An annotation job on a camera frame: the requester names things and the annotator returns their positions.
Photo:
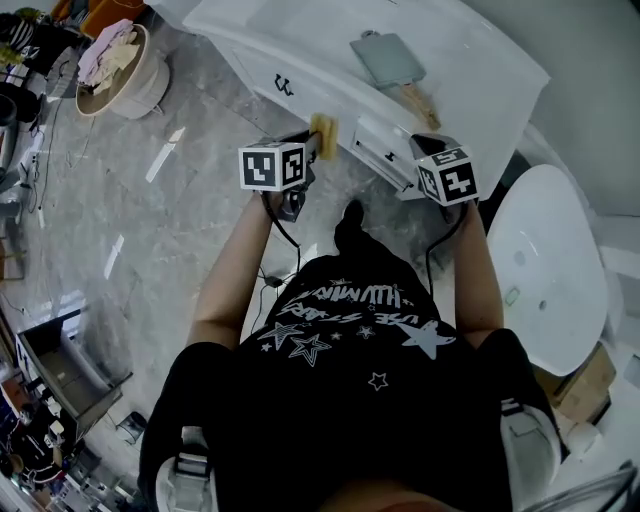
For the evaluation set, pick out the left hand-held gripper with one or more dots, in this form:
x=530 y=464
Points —
x=272 y=167

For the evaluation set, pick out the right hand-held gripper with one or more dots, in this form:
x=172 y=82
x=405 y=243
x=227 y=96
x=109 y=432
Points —
x=446 y=176

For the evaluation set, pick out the yellow scrubbing sponge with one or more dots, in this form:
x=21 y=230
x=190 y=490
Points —
x=325 y=136

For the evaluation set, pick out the person's left forearm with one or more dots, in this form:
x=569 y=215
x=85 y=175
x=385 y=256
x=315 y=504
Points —
x=227 y=272

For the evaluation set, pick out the person's right forearm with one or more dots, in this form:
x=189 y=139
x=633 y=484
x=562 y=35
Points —
x=477 y=272

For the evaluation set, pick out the white cabinet drawer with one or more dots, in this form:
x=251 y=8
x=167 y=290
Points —
x=382 y=152

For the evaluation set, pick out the person's black trouser leg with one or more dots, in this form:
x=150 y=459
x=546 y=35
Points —
x=356 y=230

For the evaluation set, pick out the white cabinet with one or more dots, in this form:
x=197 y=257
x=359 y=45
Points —
x=400 y=45

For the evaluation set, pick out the white bathtub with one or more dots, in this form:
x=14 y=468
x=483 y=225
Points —
x=547 y=270

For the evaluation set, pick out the black power adapter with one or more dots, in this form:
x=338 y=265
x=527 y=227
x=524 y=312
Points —
x=274 y=281

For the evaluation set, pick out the round beige side table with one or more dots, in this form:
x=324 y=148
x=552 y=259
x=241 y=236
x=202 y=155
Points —
x=127 y=82

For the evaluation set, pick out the pile of pink clothes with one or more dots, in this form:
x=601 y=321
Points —
x=107 y=55

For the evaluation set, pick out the person's black star-print shirt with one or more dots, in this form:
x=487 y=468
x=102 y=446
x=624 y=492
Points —
x=350 y=390

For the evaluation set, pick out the brown cardboard box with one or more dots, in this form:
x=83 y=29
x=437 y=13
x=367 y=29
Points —
x=582 y=387

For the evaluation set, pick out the orange seat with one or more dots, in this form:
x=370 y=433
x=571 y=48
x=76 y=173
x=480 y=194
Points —
x=95 y=15

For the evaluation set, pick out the white paper roll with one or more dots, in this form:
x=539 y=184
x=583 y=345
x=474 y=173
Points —
x=582 y=440

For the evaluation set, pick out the open grey box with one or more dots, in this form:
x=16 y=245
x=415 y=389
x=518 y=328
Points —
x=67 y=367

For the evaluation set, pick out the chrome tap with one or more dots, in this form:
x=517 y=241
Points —
x=592 y=490

